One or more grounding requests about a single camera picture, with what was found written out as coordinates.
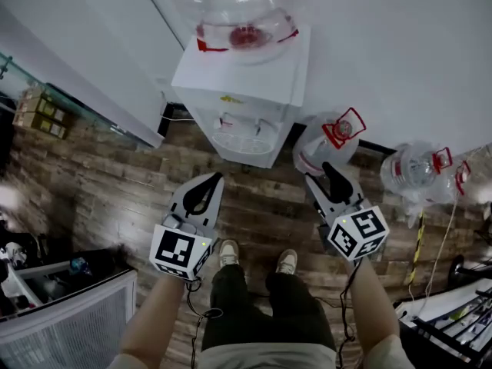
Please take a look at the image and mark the person's dark trousers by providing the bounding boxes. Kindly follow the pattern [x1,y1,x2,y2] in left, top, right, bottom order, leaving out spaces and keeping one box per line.
[201,262,337,352]

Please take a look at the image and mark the person's right forearm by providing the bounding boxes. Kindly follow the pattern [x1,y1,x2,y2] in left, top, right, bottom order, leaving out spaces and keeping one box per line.
[343,258,401,352]

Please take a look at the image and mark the stack of cardboard boxes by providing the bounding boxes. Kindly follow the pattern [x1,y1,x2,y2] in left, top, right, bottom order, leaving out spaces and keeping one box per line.
[12,88,75,141]

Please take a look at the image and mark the white drip tray grille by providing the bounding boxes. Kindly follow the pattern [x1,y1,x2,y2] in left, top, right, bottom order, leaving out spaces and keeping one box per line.
[211,130,276,157]

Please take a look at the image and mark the yellow black hazard tape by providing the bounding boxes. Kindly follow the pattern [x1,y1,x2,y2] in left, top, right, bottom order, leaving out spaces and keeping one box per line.
[406,208,427,287]

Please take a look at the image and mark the person's left beige shoe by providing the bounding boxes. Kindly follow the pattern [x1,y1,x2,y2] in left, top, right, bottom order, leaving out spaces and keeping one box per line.
[218,239,241,271]

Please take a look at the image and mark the white floor cable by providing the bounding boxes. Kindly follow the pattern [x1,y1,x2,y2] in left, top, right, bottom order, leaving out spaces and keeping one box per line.
[406,147,486,323]

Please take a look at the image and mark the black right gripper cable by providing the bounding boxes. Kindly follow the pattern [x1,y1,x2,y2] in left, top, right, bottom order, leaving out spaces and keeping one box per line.
[333,258,365,369]

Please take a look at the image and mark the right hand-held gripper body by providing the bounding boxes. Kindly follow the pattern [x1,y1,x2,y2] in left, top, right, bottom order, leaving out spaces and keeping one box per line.
[317,201,391,263]

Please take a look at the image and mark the frosted glass partition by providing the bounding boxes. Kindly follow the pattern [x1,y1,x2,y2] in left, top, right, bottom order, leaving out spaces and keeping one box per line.
[0,51,155,150]

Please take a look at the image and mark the black bag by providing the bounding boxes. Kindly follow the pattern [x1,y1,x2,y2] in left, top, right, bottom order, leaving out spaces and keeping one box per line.
[57,245,136,284]

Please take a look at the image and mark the black metal rack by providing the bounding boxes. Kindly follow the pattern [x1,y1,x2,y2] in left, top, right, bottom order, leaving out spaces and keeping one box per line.
[412,288,492,365]

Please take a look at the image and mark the white water dispenser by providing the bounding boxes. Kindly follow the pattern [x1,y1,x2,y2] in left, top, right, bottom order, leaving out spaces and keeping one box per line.
[171,25,312,170]

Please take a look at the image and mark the grey wall cable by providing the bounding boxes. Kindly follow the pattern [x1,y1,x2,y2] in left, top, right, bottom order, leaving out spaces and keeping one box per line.
[133,0,186,52]

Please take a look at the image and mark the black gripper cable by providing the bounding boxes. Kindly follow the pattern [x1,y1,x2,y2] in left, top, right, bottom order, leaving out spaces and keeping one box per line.
[184,277,224,369]
[333,258,365,369]

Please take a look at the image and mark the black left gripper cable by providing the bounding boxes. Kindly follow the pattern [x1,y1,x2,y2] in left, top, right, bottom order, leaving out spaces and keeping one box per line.
[184,277,224,369]

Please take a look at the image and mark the person's left forearm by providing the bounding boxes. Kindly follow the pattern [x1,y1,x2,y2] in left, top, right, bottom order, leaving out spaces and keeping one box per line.
[118,273,190,361]

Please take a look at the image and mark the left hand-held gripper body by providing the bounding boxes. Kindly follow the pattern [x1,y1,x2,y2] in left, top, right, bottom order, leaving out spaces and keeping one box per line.
[148,213,217,282]

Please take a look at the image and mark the white black-edged desk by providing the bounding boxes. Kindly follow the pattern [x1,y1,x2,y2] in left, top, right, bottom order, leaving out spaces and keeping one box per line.
[393,277,492,365]

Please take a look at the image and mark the white perforated metal panel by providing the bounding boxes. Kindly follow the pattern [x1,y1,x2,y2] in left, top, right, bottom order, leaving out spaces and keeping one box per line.
[0,268,139,369]

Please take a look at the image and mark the clear water jug red handle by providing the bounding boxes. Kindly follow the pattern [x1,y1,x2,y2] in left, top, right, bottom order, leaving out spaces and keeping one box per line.
[406,159,474,219]
[380,141,454,208]
[292,106,367,179]

